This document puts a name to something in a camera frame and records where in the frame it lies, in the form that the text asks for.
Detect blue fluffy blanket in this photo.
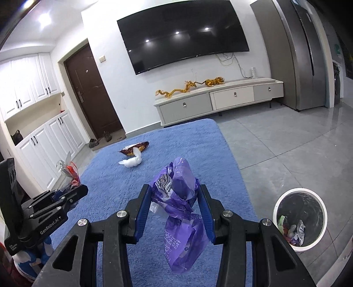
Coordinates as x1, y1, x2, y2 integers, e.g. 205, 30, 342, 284
50, 119, 257, 287

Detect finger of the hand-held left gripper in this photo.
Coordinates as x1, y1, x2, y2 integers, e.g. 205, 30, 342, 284
52, 185, 89, 211

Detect brown door mat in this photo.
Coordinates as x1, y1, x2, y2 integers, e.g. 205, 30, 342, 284
91, 135, 127, 152

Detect grey white television cabinet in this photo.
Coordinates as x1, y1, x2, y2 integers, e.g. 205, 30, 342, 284
153, 78, 284, 127

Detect dark brown entrance door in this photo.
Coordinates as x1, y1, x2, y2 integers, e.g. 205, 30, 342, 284
64, 44, 124, 140

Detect clear red plastic wrapper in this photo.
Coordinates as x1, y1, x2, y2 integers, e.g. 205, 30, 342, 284
56, 152, 81, 191

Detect white base cabinet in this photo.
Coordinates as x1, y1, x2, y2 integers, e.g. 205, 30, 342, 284
15, 110, 87, 188

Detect hanging television cables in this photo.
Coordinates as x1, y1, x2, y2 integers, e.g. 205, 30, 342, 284
216, 52, 249, 79

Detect black wall television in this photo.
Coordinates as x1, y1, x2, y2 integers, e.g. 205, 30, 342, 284
117, 0, 250, 75

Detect grey steel refrigerator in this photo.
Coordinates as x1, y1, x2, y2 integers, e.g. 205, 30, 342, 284
250, 0, 335, 111

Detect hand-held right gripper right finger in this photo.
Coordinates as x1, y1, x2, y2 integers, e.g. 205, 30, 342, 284
199, 184, 316, 287

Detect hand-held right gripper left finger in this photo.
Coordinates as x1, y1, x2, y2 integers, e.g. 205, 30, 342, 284
33, 184, 153, 287

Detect golden dragon figurine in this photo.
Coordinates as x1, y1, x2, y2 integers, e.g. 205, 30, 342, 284
155, 80, 203, 98

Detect purple plastic bag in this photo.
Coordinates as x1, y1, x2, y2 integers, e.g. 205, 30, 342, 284
150, 157, 209, 274

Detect dark brown snack packet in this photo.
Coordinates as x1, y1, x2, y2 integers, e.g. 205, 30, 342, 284
119, 141, 149, 154

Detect white round bin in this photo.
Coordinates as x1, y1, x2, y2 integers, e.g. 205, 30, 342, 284
273, 188, 327, 253

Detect white wall cabinet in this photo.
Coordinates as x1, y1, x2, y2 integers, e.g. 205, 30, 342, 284
0, 52, 61, 120

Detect crumpled white tissue bag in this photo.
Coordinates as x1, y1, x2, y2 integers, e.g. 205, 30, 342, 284
118, 147, 142, 168

